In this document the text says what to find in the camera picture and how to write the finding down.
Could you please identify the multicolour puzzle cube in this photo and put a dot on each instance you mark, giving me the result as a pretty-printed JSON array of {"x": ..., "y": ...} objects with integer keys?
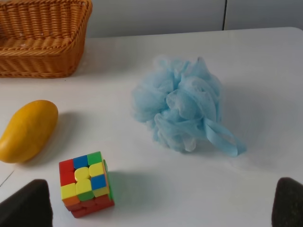
[{"x": 85, "y": 186}]

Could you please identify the yellow mango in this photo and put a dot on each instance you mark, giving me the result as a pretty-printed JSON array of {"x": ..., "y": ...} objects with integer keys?
[{"x": 28, "y": 131}]

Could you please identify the orange wicker basket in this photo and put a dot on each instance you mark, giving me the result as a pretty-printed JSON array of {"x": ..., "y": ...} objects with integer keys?
[{"x": 42, "y": 39}]

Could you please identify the right gripper black foam left finger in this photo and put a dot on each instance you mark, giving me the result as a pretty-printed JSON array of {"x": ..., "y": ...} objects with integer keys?
[{"x": 28, "y": 207}]

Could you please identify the light blue bath loofah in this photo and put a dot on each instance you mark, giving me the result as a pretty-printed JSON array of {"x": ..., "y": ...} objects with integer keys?
[{"x": 181, "y": 102}]

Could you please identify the right gripper black foam right finger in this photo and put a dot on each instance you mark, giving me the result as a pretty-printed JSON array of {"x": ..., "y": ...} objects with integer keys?
[{"x": 287, "y": 208}]

